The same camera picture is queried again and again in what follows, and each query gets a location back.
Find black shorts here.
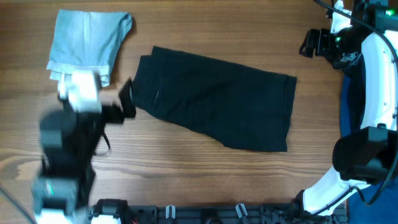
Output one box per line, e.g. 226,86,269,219
132,47,297,152

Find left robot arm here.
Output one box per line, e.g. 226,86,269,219
32,80,139,223

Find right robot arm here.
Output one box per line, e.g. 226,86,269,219
283,1,397,223

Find folded light blue garment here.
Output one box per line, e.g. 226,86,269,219
47,9,133,86

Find blue garment pile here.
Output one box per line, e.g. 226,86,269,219
338,55,398,224

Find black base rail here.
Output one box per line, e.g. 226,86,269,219
90,198,348,224

